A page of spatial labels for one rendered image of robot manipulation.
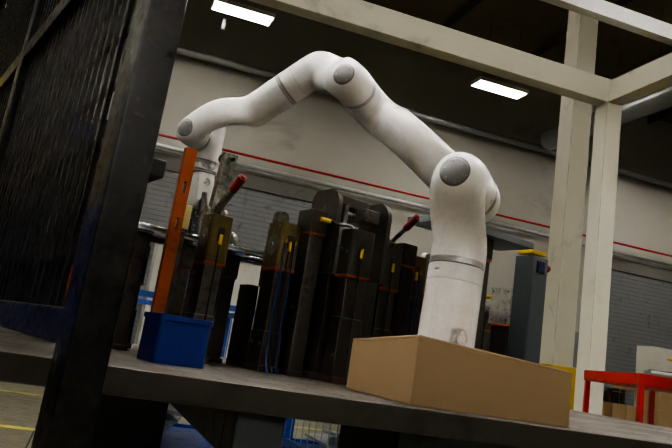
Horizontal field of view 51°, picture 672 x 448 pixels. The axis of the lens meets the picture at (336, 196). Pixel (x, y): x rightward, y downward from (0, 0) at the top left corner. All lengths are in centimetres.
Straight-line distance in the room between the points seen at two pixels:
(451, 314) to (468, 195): 25
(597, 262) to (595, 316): 44
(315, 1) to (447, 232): 422
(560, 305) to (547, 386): 802
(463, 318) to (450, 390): 23
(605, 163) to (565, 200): 321
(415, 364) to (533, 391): 24
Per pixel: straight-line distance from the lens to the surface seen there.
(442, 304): 148
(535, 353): 218
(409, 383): 127
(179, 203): 173
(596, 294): 623
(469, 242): 151
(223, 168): 178
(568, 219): 961
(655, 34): 554
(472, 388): 131
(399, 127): 166
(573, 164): 981
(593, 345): 619
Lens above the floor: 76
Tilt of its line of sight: 13 degrees up
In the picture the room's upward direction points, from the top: 9 degrees clockwise
